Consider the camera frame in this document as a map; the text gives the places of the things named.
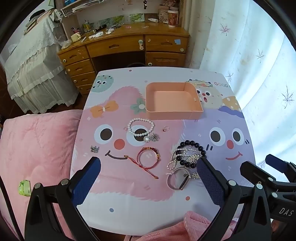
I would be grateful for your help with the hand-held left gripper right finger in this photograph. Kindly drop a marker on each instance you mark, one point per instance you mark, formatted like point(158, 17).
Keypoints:
point(210, 180)

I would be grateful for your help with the wooden desk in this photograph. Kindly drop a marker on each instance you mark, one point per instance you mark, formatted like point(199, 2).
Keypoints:
point(129, 45)

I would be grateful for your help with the small green packet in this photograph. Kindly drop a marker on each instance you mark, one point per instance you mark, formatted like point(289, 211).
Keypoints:
point(24, 187)

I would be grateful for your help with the pink plastic box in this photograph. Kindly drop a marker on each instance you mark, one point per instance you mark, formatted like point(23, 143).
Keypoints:
point(171, 97)

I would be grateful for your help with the red paper cup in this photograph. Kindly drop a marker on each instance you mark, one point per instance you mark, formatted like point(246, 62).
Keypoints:
point(173, 19)

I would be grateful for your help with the white leaf print curtain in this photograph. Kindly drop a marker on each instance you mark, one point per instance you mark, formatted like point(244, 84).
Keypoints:
point(242, 58)

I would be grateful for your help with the white tube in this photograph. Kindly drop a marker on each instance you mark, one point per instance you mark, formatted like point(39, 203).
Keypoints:
point(152, 20)

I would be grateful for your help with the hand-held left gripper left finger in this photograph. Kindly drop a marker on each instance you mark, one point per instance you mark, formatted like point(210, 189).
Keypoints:
point(87, 178)

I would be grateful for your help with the small silver charm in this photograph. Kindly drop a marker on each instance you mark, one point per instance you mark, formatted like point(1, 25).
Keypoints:
point(94, 149)

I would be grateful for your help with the grey wrist band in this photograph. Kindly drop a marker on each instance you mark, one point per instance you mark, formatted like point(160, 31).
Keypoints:
point(172, 185)

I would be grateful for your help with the white lace cover cloth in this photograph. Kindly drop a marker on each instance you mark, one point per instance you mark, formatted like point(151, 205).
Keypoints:
point(30, 64)

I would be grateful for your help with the small silver earrings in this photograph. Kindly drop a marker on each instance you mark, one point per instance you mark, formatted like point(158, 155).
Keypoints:
point(155, 137)

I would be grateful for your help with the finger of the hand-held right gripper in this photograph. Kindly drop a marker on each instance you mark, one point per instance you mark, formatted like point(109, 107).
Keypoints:
point(276, 161)
point(256, 172)

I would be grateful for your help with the yellow mug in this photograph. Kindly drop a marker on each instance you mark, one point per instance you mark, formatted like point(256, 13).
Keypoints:
point(76, 37)

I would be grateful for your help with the white crumpled paper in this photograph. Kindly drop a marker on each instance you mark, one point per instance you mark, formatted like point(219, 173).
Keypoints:
point(96, 36)

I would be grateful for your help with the pile of books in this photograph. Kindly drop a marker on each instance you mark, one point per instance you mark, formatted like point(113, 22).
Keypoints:
point(34, 20)

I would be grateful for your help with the wooden desk hutch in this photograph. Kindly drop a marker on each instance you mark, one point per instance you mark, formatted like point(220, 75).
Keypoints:
point(184, 14)

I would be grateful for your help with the pink quilted blanket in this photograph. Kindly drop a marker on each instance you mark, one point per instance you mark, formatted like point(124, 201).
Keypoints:
point(39, 143)

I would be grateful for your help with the pink fleece cloth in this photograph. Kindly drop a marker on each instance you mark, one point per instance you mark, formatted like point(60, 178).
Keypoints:
point(198, 224)

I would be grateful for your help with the glass jar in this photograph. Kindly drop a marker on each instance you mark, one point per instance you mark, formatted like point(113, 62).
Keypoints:
point(87, 27)

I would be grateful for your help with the clear plastic bag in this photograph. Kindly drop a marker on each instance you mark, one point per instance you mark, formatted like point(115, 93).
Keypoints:
point(66, 44)

